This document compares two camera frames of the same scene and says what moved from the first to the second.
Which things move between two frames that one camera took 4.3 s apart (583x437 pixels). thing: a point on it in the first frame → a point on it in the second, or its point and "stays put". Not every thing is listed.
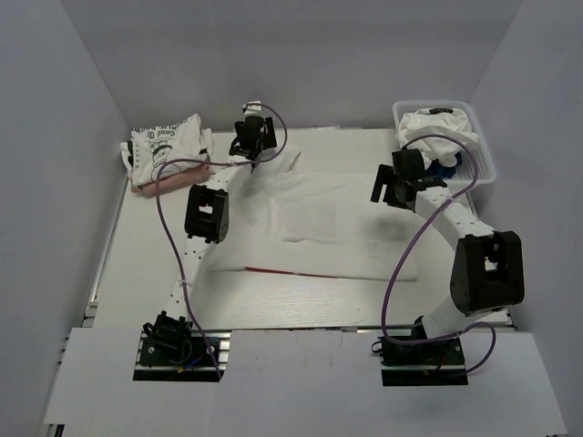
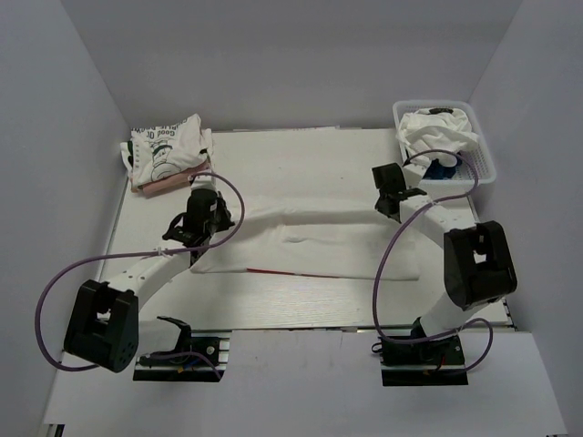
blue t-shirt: x=436 y=169 stays put
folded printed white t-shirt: x=150 y=146 stays put
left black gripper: x=270 y=137 → x=226 y=216
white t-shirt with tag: x=440 y=133 stays put
